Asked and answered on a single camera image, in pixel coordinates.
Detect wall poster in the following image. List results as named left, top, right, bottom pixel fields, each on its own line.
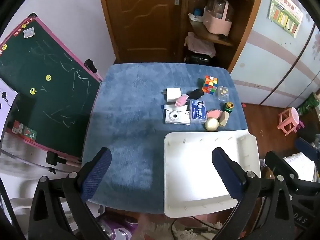
left=269, top=0, right=304, bottom=38

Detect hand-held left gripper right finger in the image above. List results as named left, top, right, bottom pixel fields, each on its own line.
left=212, top=147, right=295, bottom=240

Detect blue card box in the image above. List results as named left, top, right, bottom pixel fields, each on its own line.
left=189, top=99, right=208, bottom=124

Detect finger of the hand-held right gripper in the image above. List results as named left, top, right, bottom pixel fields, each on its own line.
left=294, top=137, right=320, bottom=160
left=265, top=151, right=300, bottom=189

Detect red green stickers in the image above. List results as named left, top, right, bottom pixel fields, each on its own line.
left=12, top=121, right=38, bottom=142

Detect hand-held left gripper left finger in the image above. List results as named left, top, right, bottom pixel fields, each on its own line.
left=28, top=147, right=112, bottom=240

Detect clear plastic jar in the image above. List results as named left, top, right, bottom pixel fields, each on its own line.
left=206, top=0, right=234, bottom=22

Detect pink folded cloth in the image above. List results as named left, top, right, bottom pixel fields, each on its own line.
left=184, top=32, right=217, bottom=57

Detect blue plush blanket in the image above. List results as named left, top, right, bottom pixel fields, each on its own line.
left=82, top=62, right=248, bottom=214

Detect green chalkboard pink frame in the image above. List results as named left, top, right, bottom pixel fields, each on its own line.
left=0, top=14, right=103, bottom=162

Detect white plastic tray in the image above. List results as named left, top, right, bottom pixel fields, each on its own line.
left=164, top=129, right=262, bottom=218

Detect black bag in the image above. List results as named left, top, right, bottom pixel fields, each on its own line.
left=186, top=52, right=210, bottom=65

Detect white charger plug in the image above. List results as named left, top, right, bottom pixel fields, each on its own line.
left=161, top=87, right=182, bottom=103

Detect pink plastic stool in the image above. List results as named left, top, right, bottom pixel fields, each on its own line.
left=278, top=107, right=300, bottom=137

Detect colourful puzzle cube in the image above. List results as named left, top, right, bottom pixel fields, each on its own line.
left=201, top=75, right=218, bottom=95

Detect white quilted cloth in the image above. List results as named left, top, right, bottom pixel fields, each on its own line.
left=284, top=152, right=318, bottom=182

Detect pale blue striped wardrobe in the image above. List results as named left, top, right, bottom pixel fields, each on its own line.
left=229, top=0, right=320, bottom=108

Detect cream round ball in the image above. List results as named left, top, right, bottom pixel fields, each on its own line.
left=205, top=118, right=219, bottom=132

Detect wooden shelf cabinet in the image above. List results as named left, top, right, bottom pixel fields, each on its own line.
left=180, top=0, right=265, bottom=73

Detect pink oval object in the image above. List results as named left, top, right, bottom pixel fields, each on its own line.
left=207, top=109, right=223, bottom=119

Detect black cable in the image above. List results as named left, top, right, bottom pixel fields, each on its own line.
left=171, top=217, right=218, bottom=240

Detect white paper sheet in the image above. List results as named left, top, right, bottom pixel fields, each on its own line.
left=0, top=80, right=18, bottom=130

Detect brown wooden door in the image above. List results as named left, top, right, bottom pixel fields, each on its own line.
left=97, top=0, right=187, bottom=64

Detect beige wooden block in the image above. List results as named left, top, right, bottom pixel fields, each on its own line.
left=219, top=111, right=231, bottom=127

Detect purple white appliance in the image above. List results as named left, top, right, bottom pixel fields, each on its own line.
left=97, top=216, right=139, bottom=240

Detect white compact camera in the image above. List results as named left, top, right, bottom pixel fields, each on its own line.
left=164, top=104, right=191, bottom=125

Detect pink white clip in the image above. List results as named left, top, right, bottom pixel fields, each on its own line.
left=174, top=94, right=189, bottom=108

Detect green patterned bag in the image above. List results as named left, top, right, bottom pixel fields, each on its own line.
left=297, top=92, right=320, bottom=117

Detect black oval case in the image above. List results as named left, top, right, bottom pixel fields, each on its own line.
left=188, top=88, right=204, bottom=100

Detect pink basket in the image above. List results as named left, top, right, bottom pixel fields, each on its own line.
left=203, top=0, right=233, bottom=36

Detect small clear plastic box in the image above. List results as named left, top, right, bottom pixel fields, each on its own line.
left=217, top=86, right=230, bottom=102

